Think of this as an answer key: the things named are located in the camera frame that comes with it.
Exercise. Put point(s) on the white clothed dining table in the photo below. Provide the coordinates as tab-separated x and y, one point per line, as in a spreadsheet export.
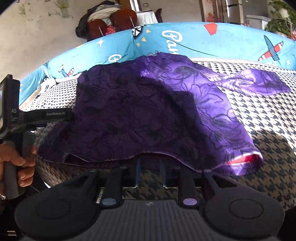
146	18

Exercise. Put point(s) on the purple floral red-lined garment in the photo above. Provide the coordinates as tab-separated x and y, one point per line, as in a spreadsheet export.
161	104

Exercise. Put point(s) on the silver refrigerator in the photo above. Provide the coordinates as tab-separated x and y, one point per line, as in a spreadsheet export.
235	11

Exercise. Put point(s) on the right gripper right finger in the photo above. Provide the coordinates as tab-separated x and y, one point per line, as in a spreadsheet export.
163	172

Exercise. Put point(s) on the brown wooden chair right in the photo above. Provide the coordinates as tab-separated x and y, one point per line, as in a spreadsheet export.
123	19

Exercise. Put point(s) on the brown wooden chair left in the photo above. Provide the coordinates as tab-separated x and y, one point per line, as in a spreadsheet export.
96	29

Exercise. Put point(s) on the white chest freezer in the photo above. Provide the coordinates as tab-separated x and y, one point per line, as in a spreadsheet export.
258	22

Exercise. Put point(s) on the green potted plant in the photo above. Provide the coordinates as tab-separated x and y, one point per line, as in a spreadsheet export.
282	17

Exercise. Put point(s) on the brown wooden chair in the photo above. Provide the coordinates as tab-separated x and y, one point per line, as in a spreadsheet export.
96	29
123	19

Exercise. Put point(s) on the dark wooden chair behind table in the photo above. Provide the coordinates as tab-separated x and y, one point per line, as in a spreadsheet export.
158	14

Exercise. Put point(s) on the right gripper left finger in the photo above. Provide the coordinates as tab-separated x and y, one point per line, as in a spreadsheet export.
137	172

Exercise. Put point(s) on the houndstooth sofa seat cover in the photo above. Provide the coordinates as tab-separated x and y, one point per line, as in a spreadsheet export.
269	120

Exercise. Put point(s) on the blue cartoon print sofa backrest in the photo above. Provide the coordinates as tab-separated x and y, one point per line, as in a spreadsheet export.
191	39

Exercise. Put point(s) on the person's left hand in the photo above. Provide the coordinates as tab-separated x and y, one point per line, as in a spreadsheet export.
27	165

